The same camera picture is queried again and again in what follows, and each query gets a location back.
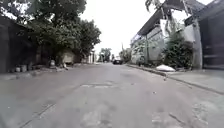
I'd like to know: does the dark gate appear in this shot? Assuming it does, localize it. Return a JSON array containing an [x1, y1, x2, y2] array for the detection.
[[198, 13, 224, 70]]

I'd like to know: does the dark fence wall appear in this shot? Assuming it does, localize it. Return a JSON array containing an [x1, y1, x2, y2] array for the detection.
[[0, 15, 44, 74]]

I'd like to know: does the white sack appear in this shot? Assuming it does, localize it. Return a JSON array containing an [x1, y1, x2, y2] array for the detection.
[[155, 64, 176, 73]]

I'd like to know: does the green bush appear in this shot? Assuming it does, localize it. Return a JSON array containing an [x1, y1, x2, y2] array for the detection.
[[161, 31, 194, 70]]

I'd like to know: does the grey concrete road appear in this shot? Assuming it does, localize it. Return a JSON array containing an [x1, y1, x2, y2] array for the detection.
[[0, 62, 224, 128]]

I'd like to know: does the small pale hut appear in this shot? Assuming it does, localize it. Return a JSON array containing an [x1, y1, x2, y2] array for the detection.
[[60, 49, 77, 66]]

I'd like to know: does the big spreading tree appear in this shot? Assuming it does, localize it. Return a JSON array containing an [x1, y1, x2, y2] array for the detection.
[[0, 0, 102, 66]]

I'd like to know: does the grey building with canopy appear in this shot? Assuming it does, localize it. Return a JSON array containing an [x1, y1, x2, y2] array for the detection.
[[129, 0, 205, 68]]

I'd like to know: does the black car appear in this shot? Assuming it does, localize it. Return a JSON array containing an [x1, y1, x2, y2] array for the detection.
[[112, 58, 124, 66]]

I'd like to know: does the raised concrete pavement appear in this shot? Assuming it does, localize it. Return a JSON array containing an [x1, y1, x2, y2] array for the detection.
[[125, 63, 224, 96]]

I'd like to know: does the distant tree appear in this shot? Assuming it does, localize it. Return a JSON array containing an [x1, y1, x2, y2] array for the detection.
[[98, 47, 113, 63]]

